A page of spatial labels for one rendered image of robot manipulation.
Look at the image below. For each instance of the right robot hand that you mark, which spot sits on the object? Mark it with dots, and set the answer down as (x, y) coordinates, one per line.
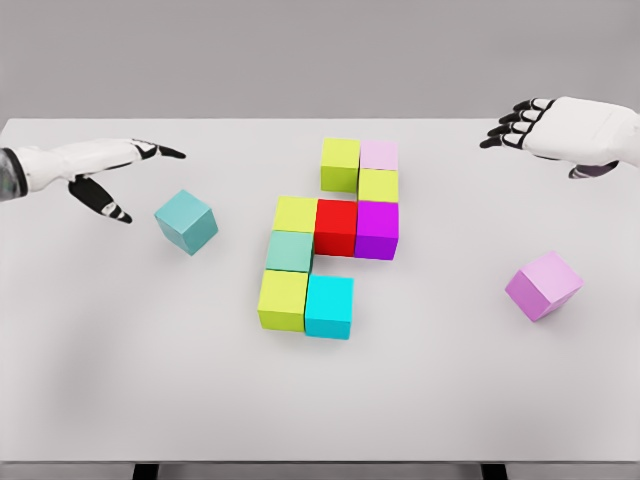
(575, 130)

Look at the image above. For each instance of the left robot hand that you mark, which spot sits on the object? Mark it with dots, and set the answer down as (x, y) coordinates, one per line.
(100, 154)

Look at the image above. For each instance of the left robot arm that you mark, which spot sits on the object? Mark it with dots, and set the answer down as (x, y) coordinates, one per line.
(30, 167)

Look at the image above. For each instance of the teal cube block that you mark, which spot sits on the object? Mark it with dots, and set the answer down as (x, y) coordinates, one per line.
(288, 251)
(186, 221)

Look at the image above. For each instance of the pink cube block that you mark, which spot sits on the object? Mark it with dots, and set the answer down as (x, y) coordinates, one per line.
(379, 154)
(544, 285)

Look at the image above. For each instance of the yellow-green cube block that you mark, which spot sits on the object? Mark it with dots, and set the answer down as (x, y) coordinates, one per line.
(281, 300)
(295, 214)
(378, 185)
(339, 164)

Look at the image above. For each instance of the purple cube block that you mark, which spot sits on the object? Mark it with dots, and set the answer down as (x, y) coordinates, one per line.
(376, 230)

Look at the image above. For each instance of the red cube block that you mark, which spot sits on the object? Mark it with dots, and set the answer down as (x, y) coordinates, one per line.
(335, 226)

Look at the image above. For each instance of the cyan cube block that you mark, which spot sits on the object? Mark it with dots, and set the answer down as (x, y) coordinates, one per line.
(328, 306)

